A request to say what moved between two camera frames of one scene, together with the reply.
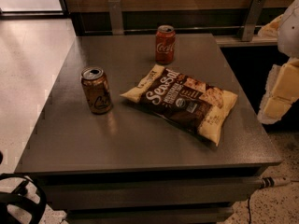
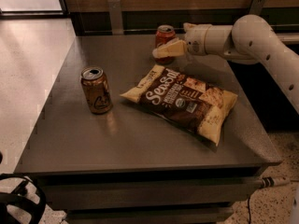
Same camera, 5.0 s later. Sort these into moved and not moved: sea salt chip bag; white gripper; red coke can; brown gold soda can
Moved: white gripper
Not moved: red coke can; brown gold soda can; sea salt chip bag
